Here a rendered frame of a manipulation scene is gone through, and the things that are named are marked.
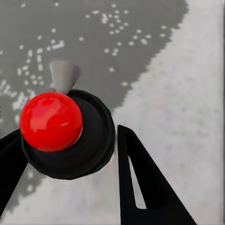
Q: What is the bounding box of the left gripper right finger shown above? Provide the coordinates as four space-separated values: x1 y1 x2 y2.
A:
117 125 196 225

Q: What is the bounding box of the insectifuge atomizer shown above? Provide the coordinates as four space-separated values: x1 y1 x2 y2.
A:
20 60 117 180

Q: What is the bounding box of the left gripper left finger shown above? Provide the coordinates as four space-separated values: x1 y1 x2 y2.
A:
0 129 28 217

